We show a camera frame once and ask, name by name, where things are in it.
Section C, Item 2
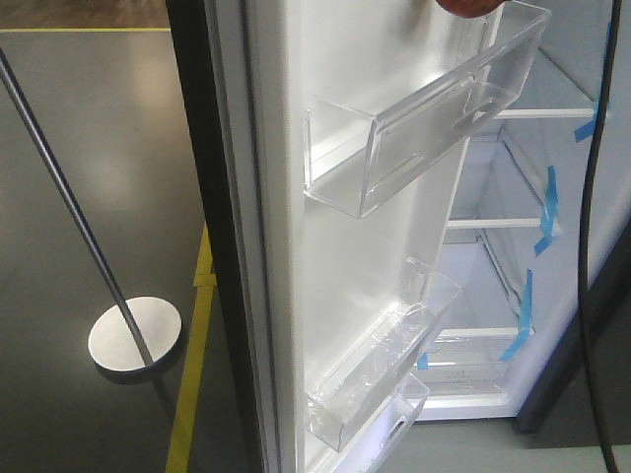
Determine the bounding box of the upper clear door bin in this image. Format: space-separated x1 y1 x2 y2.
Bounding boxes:
302 1 550 218

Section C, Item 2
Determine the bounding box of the dark fridge body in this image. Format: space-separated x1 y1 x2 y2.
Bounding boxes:
419 1 611 432

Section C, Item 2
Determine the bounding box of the red yellow apple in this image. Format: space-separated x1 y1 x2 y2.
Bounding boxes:
437 0 505 19

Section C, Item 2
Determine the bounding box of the fridge door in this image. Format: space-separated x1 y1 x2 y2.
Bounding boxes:
165 0 552 473

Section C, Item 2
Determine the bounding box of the metal stanchion pole with base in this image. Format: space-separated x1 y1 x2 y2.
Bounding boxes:
1 54 182 374

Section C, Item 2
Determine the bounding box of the clear door bin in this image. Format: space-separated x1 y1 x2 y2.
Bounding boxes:
305 257 461 451
332 372 429 472
302 1 550 218

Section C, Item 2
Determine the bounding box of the long black camera cable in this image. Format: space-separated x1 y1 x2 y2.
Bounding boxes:
577 0 623 473

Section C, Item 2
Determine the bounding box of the lower clear door bin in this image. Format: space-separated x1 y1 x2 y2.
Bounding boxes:
332 372 429 472

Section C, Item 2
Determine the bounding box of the clear crisper drawer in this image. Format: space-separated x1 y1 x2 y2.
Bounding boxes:
417 338 510 396

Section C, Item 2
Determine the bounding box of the middle clear door bin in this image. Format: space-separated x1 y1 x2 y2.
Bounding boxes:
305 257 461 451

